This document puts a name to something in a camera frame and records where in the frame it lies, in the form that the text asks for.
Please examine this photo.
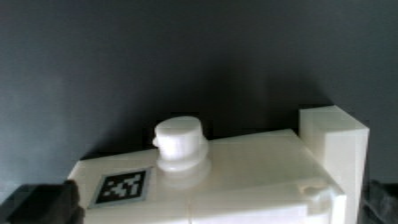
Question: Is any white cabinet body box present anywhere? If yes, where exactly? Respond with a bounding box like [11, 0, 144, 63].
[70, 106, 370, 224]

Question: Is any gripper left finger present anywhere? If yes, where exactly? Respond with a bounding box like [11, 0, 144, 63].
[0, 180, 84, 224]

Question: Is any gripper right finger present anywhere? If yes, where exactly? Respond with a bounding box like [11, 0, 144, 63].
[361, 181, 398, 224]

